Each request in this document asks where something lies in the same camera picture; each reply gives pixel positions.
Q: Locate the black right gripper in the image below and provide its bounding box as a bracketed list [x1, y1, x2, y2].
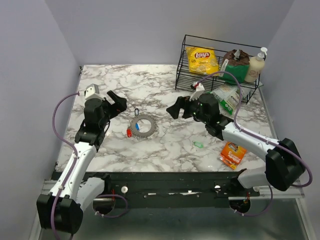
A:
[166, 93, 209, 124]

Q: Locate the green key tag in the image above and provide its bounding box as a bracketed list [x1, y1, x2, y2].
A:
[193, 141, 204, 149]

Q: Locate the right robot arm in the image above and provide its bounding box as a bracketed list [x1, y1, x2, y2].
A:
[166, 93, 306, 196]

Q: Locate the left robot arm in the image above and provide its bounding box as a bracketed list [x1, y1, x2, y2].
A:
[36, 87, 127, 240]

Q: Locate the small dark carabiner clip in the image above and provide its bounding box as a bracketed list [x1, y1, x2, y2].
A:
[134, 108, 140, 116]

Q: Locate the red key tag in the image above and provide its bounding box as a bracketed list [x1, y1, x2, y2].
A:
[126, 128, 132, 138]

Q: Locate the yellow Lays chips bag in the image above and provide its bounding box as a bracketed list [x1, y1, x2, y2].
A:
[185, 46, 220, 75]

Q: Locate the green white snack bag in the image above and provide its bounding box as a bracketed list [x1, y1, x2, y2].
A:
[210, 84, 249, 115]

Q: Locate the orange razor blade box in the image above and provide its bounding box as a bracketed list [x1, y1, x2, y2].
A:
[218, 141, 247, 170]

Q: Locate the green brown coffee bag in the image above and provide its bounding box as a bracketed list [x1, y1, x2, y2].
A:
[220, 49, 250, 83]

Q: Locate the cream lotion pump bottle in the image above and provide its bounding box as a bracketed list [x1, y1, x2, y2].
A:
[244, 47, 268, 83]

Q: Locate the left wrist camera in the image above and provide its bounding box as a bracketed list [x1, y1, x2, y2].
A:
[84, 83, 103, 101]

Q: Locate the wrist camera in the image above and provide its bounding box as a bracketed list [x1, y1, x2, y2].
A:
[84, 83, 103, 101]
[189, 82, 205, 102]

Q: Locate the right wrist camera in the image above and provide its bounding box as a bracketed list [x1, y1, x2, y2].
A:
[189, 82, 205, 102]

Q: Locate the black wire rack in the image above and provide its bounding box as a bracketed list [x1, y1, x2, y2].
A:
[174, 34, 262, 105]

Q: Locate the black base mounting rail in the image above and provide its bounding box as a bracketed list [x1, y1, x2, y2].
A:
[80, 171, 260, 210]

